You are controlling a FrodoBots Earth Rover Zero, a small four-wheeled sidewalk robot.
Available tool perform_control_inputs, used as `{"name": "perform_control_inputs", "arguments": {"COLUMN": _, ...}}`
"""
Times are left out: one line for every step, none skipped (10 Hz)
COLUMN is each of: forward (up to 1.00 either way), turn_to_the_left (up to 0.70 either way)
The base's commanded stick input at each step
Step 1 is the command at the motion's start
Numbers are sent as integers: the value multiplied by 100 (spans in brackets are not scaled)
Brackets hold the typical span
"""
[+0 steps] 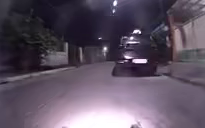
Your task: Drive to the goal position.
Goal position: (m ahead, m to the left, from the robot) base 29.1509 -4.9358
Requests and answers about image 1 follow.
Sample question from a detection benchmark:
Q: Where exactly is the building with roofed front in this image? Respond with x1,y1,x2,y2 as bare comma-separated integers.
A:
151,0,205,65

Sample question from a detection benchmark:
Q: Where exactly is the dark car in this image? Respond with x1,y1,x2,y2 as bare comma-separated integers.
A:
111,34,159,77

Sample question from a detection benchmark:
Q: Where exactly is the grey asphalt road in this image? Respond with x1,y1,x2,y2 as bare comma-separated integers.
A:
0,60,205,128

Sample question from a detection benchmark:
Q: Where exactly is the robot's own part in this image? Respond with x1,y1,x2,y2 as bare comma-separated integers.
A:
130,122,142,128

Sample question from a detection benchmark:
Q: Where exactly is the tree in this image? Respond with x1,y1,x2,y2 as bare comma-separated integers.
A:
2,13,62,72

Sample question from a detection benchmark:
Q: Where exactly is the pale wall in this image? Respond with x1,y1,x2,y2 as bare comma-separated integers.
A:
39,41,108,68

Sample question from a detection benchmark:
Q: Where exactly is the pavement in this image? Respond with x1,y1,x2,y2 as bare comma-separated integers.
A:
156,61,205,88
0,64,78,87

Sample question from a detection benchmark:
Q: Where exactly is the street lamp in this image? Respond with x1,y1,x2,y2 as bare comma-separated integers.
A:
110,0,120,16

